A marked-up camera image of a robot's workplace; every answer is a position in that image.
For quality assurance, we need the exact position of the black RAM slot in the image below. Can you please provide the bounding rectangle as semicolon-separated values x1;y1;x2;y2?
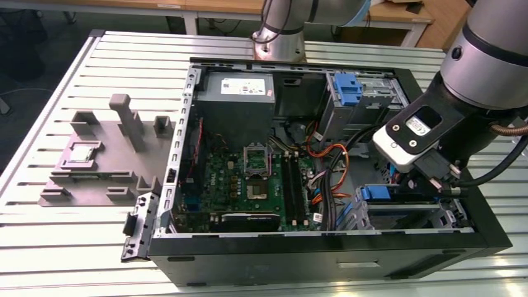
280;150;298;226
290;150;310;226

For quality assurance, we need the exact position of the grey optical drive cage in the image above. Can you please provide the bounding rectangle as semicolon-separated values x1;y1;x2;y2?
318;71;413;146

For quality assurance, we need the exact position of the blue drive latch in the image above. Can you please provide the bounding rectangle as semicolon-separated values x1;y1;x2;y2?
334;72;364;108

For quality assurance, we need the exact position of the CPU socket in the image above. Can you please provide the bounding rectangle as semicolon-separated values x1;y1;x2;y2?
245;181;272;201

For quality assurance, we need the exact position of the black open PC case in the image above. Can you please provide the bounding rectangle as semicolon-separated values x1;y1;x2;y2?
146;56;513;287

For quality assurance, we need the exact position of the metal socket cover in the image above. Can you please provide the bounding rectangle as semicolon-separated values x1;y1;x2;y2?
241;142;272;181

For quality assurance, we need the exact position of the black graphics card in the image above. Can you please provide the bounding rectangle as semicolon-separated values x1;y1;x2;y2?
208;212;280;233

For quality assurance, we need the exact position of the green motherboard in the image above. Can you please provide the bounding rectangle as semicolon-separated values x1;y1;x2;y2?
172;140;329;233

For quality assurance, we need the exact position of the grey power supply unit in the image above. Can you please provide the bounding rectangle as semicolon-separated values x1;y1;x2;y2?
193;71;276;149

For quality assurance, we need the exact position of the wooden cabinet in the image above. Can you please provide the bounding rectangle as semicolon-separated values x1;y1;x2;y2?
420;0;474;53

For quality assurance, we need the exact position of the grey case latch panel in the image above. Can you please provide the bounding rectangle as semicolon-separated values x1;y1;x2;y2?
120;191;161;263

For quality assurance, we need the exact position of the grey parts rack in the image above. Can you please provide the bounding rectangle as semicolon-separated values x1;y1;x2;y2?
36;93;178;207

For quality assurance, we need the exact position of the silver CPU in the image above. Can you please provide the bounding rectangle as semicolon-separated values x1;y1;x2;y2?
65;147;96;163

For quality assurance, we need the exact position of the blue flat wire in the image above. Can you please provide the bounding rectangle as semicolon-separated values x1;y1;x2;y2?
385;162;401;185

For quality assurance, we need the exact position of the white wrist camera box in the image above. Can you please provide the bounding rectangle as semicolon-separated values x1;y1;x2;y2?
370;123;445;174

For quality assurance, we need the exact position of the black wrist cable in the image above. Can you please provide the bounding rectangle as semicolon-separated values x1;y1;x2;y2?
412;119;528;196

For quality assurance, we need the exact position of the black cable bundle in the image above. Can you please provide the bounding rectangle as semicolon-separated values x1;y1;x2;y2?
324;123;386;231

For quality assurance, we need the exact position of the orange yellow wire bundle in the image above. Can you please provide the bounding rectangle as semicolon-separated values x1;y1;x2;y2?
305;119;353;207

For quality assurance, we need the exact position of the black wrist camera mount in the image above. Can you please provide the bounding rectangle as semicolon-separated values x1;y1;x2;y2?
384;70;528;170

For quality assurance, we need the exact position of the wooden desk white frame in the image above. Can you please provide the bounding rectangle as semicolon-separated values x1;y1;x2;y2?
53;0;436;47

